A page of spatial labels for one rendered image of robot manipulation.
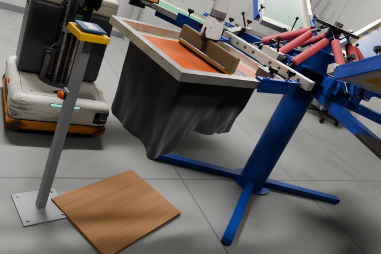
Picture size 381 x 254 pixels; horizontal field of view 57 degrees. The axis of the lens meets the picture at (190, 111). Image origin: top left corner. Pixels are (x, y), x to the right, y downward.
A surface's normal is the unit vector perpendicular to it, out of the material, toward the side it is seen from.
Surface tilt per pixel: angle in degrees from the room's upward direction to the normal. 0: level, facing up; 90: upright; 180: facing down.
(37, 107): 90
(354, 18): 90
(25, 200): 0
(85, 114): 90
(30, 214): 0
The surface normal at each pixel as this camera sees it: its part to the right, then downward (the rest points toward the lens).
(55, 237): 0.37, -0.85
